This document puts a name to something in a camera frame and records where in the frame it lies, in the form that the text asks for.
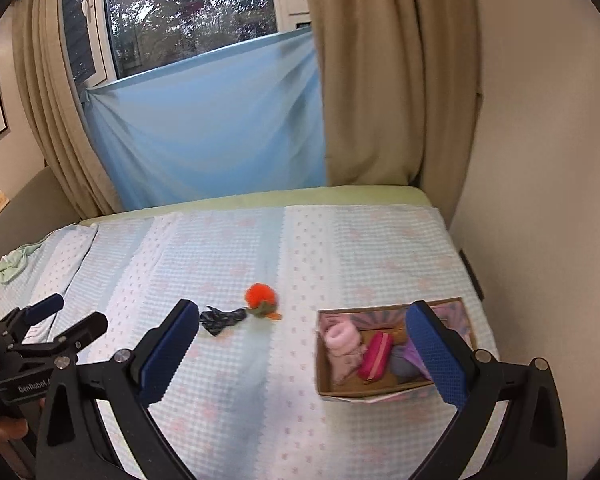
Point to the beige curtain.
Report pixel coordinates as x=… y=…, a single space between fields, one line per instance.
x=390 y=85
x=55 y=110

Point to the person's left hand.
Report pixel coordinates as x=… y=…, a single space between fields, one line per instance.
x=10 y=427

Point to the green bed sheet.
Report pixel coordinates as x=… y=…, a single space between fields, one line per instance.
x=280 y=200

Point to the dark patterned sock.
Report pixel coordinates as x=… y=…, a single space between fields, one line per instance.
x=220 y=320

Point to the orange pom-pom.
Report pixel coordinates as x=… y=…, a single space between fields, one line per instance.
x=259 y=295

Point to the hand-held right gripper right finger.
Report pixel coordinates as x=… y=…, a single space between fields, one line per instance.
x=437 y=355

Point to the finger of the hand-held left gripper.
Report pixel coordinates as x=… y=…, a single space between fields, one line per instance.
x=42 y=308
x=80 y=331

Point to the grey sock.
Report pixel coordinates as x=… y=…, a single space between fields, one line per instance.
x=404 y=369

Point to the beige pink cloth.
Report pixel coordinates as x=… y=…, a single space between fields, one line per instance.
x=345 y=366

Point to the light blue dotted pillow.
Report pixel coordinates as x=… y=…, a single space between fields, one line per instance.
x=60 y=270

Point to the mint green cloth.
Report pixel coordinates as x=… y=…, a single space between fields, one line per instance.
x=10 y=267

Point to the patterned cardboard box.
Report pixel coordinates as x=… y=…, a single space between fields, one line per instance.
x=350 y=394

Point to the purple plastic packet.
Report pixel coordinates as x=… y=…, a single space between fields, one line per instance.
x=411 y=351

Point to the red zip pouch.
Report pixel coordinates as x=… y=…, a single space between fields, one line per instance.
x=375 y=356

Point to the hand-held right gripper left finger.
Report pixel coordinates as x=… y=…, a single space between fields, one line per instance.
x=169 y=352

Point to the white framed window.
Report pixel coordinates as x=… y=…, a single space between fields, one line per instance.
x=180 y=10

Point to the grey upholstered headboard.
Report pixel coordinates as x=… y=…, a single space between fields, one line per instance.
x=35 y=210

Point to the pink sock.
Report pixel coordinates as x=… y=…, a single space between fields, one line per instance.
x=341 y=337

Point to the light blue hanging cloth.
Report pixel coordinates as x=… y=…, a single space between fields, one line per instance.
x=205 y=135

